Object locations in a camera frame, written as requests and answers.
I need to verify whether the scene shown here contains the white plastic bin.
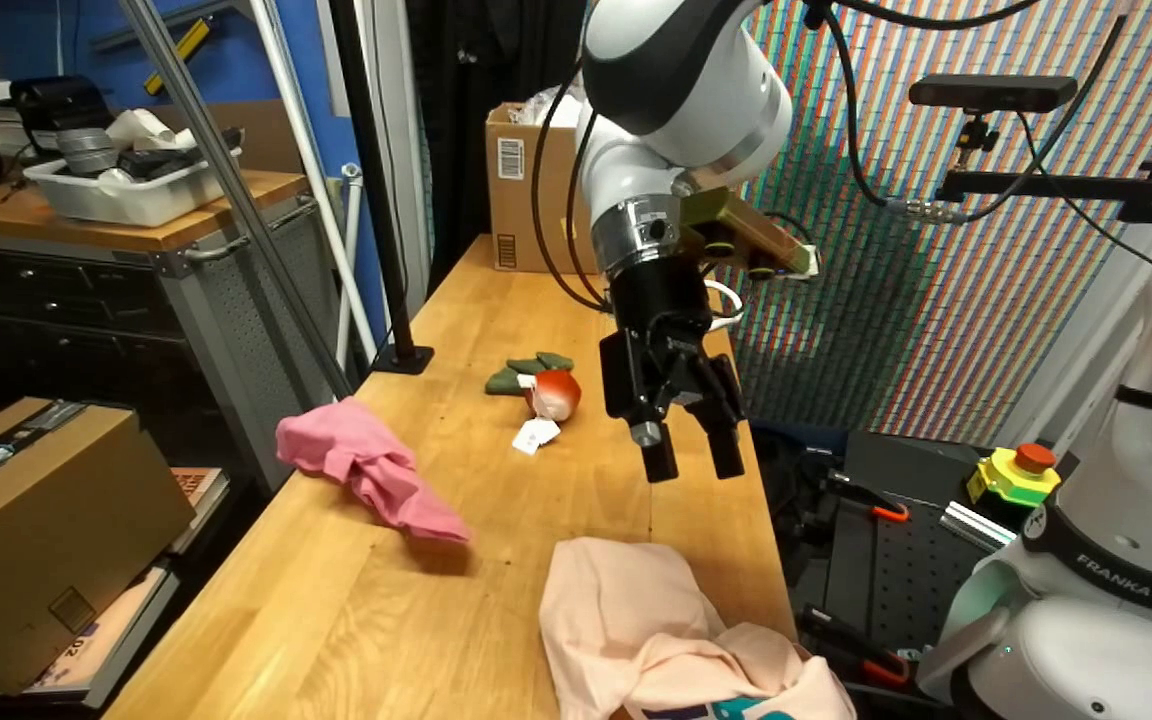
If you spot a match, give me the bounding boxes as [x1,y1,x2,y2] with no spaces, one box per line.
[21,110,249,231]

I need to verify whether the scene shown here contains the black stereo camera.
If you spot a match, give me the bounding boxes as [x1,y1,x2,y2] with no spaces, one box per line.
[908,73,1084,118]

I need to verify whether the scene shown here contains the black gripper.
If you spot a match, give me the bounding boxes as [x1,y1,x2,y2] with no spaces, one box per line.
[596,255,753,487]

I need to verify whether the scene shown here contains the yellow red emergency stop button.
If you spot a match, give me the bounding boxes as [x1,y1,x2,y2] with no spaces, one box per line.
[964,438,1066,515]

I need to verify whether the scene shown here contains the red plush tomato green leaves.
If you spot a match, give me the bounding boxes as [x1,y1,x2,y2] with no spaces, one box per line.
[478,350,587,462]

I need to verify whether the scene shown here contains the silver metal tripod leg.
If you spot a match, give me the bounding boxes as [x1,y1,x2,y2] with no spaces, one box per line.
[112,0,356,407]

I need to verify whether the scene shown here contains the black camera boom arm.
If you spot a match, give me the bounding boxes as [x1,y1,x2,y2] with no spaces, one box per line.
[933,111,1152,231]

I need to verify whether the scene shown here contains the white metal tripod leg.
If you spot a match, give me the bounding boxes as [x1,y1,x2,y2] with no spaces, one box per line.
[245,0,384,371]

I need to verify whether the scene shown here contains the wooden-top metal cart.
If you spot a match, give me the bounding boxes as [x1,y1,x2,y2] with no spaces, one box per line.
[0,165,345,500]

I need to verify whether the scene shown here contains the black curtain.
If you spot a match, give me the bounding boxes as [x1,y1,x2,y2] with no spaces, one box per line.
[400,0,591,294]

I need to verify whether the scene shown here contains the clear plastic bag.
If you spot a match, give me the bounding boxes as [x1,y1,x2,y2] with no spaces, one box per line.
[525,81,596,133]

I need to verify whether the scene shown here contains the white braided rope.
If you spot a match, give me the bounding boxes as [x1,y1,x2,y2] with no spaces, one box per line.
[705,272,753,327]

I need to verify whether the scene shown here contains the black breadboard plate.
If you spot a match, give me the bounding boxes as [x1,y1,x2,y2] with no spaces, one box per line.
[813,428,1009,671]

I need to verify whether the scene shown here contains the thin black camera cable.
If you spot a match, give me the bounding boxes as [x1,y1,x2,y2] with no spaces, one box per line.
[1013,110,1152,281]

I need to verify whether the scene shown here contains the hot pink cloth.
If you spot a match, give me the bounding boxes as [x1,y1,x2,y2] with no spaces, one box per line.
[273,395,477,553]

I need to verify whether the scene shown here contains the large cardboard box black strap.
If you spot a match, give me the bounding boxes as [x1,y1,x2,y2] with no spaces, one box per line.
[0,395,201,698]

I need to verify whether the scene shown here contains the black pole stand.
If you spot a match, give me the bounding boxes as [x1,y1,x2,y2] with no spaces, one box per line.
[326,0,437,379]

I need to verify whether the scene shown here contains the black grey device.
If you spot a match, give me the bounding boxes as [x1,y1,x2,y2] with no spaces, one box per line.
[8,78,116,179]

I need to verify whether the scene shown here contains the yellowish wrist camera box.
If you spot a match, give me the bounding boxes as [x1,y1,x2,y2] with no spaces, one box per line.
[677,184,823,290]

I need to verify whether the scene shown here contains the small labelled cardboard box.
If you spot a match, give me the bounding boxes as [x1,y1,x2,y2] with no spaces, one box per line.
[483,101,610,281]

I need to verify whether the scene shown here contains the pale peach shirt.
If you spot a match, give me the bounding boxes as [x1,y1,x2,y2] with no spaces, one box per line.
[536,535,860,720]

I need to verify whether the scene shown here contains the orange-handled clamp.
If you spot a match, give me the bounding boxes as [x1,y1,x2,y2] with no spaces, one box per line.
[823,469,914,528]
[806,609,925,691]

